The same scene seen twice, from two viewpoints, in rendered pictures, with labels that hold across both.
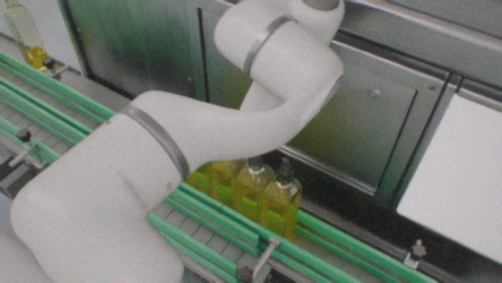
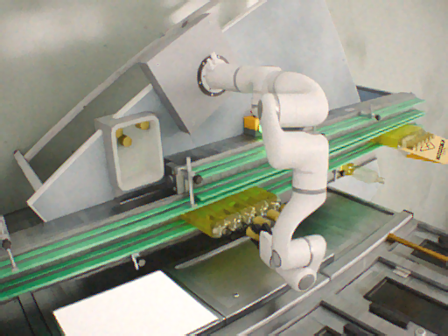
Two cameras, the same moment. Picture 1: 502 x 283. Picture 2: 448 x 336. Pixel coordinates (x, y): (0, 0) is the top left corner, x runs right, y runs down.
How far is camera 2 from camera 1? 0.62 m
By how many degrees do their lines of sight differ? 16
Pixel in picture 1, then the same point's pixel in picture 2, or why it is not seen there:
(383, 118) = (220, 291)
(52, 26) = (355, 188)
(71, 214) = (315, 152)
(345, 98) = (240, 283)
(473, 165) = (174, 309)
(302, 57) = (297, 255)
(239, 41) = (315, 241)
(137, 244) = (294, 161)
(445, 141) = (194, 305)
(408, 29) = (259, 318)
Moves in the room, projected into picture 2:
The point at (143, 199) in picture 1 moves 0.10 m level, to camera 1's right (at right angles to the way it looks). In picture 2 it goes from (302, 172) to (276, 206)
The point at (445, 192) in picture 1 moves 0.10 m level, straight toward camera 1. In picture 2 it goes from (163, 293) to (161, 266)
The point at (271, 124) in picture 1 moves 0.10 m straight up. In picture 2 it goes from (289, 227) to (321, 242)
